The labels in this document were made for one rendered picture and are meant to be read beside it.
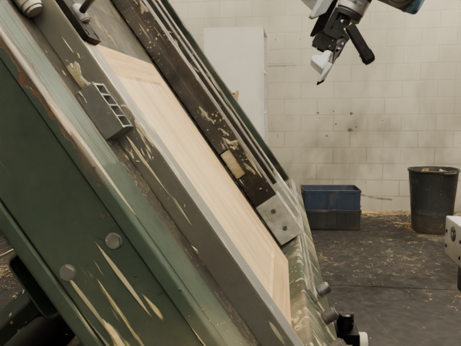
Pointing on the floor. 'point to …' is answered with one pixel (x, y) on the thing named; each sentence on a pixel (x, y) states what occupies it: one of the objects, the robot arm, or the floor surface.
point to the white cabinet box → (243, 68)
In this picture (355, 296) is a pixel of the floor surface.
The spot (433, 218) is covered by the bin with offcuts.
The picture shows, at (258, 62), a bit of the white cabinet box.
